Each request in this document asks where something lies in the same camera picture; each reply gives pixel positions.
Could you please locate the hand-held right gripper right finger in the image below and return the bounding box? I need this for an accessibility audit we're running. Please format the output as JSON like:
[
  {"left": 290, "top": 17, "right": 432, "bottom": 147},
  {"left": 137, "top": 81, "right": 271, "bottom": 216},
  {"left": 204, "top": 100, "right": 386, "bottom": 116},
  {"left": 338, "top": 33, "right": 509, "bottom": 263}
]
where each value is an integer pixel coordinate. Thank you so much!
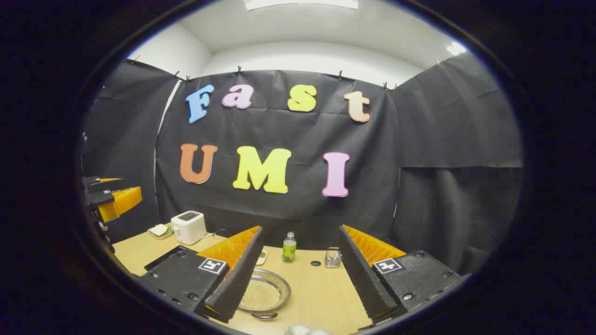
[{"left": 339, "top": 225, "right": 461, "bottom": 332}]

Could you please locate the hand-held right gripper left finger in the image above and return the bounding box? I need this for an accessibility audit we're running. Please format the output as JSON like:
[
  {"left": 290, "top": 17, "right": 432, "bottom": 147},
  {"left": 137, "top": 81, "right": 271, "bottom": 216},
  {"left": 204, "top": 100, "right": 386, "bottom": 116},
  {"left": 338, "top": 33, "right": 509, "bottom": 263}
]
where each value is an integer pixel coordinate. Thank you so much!
[{"left": 137, "top": 226, "right": 265, "bottom": 324}]

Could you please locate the stainless steel pot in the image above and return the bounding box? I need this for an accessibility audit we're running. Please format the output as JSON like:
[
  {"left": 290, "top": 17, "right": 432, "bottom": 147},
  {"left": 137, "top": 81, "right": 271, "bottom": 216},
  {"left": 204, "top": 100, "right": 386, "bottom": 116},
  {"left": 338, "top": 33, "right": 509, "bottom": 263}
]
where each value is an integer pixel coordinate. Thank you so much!
[{"left": 237, "top": 268, "right": 291, "bottom": 321}]

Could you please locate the black induction cooktop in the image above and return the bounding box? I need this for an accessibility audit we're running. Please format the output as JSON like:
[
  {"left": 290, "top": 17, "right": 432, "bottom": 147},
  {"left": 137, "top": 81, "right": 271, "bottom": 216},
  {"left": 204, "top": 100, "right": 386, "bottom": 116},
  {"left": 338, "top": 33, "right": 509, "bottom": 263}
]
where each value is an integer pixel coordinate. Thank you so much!
[{"left": 143, "top": 245, "right": 198, "bottom": 273}]

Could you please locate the pile of soybeans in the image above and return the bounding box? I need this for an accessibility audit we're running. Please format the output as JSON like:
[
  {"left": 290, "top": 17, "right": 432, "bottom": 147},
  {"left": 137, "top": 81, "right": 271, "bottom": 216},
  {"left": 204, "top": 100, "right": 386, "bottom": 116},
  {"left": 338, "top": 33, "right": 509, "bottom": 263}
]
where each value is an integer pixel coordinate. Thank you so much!
[{"left": 241, "top": 278, "right": 281, "bottom": 310}]

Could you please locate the white sandwich plate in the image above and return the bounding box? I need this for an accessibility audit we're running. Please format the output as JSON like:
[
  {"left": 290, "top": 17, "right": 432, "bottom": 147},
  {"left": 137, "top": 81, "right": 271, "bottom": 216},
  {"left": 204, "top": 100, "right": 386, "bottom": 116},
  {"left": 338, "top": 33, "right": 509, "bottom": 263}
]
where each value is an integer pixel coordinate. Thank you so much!
[{"left": 148, "top": 223, "right": 174, "bottom": 240}]

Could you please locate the green label drink bottle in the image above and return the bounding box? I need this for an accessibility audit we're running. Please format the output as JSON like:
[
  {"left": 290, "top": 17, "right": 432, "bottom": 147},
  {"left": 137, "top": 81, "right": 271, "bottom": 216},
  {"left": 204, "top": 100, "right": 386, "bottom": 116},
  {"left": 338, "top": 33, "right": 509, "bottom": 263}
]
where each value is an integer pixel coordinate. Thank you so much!
[{"left": 283, "top": 231, "right": 297, "bottom": 263}]

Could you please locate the white toaster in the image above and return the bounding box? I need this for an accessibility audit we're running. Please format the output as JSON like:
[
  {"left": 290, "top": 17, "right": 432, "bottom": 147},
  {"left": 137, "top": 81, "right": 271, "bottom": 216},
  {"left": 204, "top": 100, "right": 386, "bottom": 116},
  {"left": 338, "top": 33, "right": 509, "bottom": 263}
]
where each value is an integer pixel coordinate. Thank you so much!
[{"left": 170, "top": 211, "right": 207, "bottom": 246}]

